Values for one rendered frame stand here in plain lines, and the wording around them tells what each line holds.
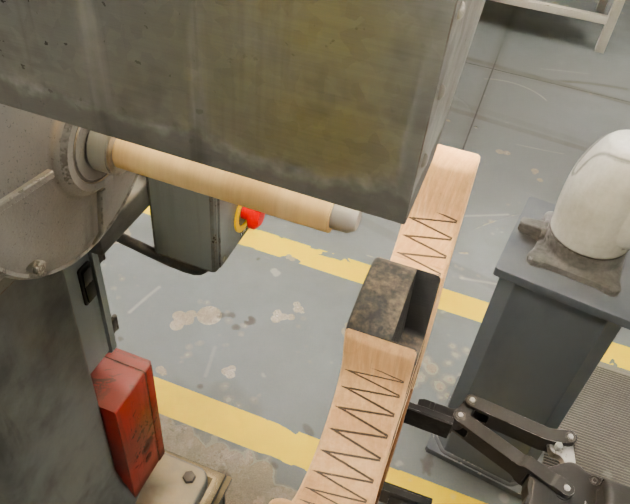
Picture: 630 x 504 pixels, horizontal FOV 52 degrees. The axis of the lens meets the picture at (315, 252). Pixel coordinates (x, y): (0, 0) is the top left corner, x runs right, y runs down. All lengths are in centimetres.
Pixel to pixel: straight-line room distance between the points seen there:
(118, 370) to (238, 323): 90
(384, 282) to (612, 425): 173
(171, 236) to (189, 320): 118
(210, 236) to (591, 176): 71
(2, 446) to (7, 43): 69
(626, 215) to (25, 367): 100
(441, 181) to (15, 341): 56
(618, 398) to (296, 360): 97
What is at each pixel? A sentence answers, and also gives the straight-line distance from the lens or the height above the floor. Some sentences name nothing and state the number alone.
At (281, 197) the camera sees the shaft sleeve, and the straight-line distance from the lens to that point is 47.
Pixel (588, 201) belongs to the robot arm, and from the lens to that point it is 126.
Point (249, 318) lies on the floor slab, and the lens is 205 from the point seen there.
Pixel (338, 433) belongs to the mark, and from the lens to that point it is 44.
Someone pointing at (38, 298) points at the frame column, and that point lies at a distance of 86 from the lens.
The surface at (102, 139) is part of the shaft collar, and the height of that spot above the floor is 127.
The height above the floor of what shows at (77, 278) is 87.
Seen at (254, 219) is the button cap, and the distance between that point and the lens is 88.
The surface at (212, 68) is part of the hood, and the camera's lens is 26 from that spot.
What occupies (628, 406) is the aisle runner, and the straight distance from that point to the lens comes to 216.
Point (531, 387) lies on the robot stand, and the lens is 153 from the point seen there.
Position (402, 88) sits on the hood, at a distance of 23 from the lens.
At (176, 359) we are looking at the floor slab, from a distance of 196.
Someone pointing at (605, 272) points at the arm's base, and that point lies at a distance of 136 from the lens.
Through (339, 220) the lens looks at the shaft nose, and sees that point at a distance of 47.
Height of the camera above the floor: 155
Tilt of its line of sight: 43 degrees down
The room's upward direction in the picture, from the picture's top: 7 degrees clockwise
